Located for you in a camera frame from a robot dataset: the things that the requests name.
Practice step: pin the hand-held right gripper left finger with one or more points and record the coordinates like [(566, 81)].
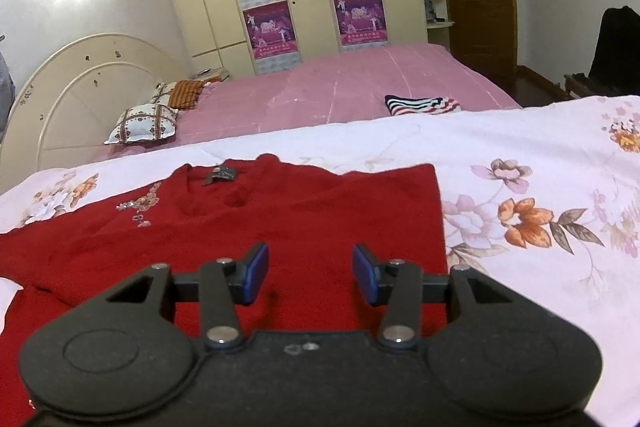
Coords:
[(257, 272)]

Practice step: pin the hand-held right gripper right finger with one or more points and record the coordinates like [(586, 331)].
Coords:
[(362, 274)]

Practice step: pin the red towel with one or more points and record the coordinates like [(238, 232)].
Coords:
[(310, 217)]

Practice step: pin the striped folded garment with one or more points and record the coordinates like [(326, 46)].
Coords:
[(422, 105)]

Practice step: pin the pink bedsheet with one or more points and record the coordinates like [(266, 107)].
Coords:
[(330, 92)]

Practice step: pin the white patterned pillow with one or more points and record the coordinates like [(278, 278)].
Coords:
[(142, 122)]

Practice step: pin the orange striped pillow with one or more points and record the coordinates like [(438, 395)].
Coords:
[(182, 94)]

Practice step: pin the pink floral quilt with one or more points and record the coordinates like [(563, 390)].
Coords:
[(525, 157)]

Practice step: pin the bedside table clutter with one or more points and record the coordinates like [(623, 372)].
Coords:
[(212, 74)]

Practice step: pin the cream arched headboard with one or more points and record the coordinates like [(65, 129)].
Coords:
[(75, 82)]

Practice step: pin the wooden bench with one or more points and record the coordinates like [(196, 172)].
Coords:
[(582, 86)]

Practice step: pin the grey hanging cloth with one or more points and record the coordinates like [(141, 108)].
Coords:
[(6, 92)]

